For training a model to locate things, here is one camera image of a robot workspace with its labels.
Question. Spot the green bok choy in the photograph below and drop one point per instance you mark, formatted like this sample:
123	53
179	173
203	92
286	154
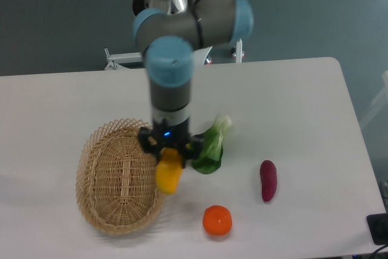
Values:
210	158

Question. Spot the purple sweet potato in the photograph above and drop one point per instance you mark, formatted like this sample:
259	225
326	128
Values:
268	176

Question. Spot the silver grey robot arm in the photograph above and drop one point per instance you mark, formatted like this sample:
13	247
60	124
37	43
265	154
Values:
167	33

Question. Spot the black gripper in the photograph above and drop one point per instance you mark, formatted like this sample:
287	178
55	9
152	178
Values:
163	135

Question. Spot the black device at table edge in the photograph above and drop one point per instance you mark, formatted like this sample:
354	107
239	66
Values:
377	224

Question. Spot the yellow mango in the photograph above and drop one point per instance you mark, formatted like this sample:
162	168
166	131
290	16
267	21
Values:
168	171

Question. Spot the woven wicker basket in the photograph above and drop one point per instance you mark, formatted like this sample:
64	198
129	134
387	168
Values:
116	190

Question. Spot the orange tangerine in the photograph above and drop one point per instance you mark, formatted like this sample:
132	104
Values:
217	220

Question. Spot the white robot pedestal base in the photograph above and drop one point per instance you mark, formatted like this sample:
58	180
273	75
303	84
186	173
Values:
201	57

